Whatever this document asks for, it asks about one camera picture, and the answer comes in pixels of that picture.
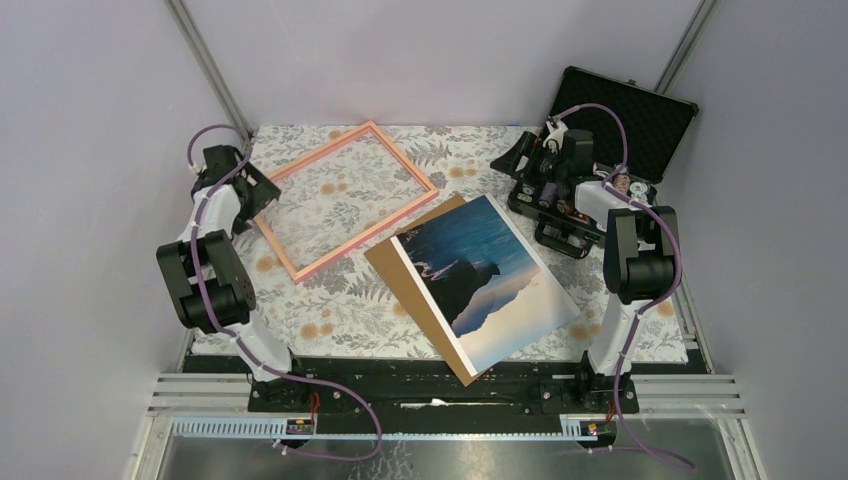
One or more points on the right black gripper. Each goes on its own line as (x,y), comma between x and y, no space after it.
(508,162)

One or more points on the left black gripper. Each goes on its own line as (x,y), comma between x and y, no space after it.
(264,191)

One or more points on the pink wooden picture frame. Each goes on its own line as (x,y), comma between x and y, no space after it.
(430,191)

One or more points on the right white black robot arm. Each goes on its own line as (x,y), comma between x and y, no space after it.
(639,257)

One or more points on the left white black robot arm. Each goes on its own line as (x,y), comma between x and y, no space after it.
(208,284)

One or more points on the blue seascape photo print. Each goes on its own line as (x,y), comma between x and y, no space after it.
(486,291)

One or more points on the purple poker chip stack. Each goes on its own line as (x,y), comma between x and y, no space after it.
(549,195)

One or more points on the floral patterned table mat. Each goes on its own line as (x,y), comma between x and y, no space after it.
(346,309)

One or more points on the black poker chip case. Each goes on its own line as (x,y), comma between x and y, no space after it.
(635,131)

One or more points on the pink poker chip stack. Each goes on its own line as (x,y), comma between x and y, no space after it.
(621,183)

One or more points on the brown cardboard backing board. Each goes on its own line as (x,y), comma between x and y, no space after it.
(402,282)

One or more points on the left aluminium corner post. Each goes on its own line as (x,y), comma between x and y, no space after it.
(203,56)

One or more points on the aluminium corner post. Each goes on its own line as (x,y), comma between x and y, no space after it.
(686,45)
(203,56)

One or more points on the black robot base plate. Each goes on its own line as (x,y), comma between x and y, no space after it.
(348,396)

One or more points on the white slotted cable duct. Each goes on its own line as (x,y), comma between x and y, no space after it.
(243,427)

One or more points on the right aluminium corner post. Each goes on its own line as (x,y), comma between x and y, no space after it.
(686,45)

